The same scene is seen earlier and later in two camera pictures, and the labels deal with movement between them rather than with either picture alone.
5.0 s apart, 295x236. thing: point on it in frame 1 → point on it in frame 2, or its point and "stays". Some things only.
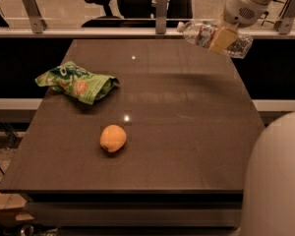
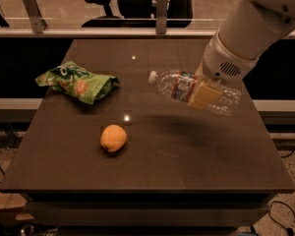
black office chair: x=134 y=6 stays
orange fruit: x=113 y=138 stays
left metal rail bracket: x=36 y=20 stays
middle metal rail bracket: x=161 y=12 stays
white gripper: x=241 y=11 → x=221 y=62
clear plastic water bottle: x=203 y=33 → x=178 y=85
